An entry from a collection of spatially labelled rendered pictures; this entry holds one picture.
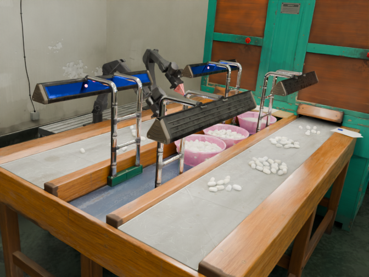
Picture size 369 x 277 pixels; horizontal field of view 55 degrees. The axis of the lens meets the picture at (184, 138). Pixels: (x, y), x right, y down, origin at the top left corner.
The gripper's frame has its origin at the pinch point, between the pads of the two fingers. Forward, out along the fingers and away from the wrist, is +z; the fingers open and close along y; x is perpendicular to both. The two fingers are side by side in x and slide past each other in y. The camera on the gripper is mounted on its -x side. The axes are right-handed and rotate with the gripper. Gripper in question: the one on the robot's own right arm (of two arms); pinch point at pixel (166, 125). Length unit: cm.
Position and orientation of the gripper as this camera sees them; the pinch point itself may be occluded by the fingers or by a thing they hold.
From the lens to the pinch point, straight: 211.8
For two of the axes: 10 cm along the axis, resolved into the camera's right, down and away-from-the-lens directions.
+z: 5.5, 8.2, -1.6
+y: 5.7, -2.3, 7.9
